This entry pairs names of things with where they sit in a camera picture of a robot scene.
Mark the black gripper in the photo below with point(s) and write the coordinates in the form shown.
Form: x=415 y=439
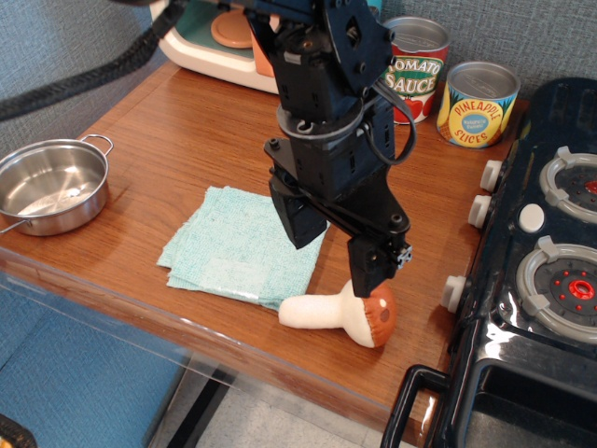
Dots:
x=336 y=172

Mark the small stainless steel pot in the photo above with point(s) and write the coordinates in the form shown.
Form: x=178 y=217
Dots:
x=55 y=186

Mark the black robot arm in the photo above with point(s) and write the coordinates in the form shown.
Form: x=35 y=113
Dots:
x=337 y=117

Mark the plush brown white mushroom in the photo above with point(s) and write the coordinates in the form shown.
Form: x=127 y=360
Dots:
x=370 y=322

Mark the light blue folded cloth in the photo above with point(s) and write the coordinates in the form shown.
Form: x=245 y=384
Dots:
x=235 y=246

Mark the white stove knob front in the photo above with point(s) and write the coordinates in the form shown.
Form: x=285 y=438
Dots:
x=452 y=292

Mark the white stove knob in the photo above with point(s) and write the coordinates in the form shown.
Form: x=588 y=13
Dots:
x=479 y=210
x=452 y=292
x=490 y=175

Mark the white stove knob middle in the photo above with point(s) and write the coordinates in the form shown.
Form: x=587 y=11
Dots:
x=479 y=210

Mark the white stove knob rear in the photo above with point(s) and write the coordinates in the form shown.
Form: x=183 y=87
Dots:
x=490 y=175

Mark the pineapple slices can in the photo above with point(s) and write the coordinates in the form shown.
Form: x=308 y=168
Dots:
x=477 y=103

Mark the tomato sauce can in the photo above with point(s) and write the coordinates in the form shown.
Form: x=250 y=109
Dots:
x=420 y=48

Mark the black toy stove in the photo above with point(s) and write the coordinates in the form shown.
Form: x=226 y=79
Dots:
x=523 y=351

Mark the teal toy microwave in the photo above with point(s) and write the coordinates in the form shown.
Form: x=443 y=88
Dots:
x=191 y=45

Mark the orange object bottom corner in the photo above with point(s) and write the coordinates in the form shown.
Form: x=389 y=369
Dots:
x=14 y=435

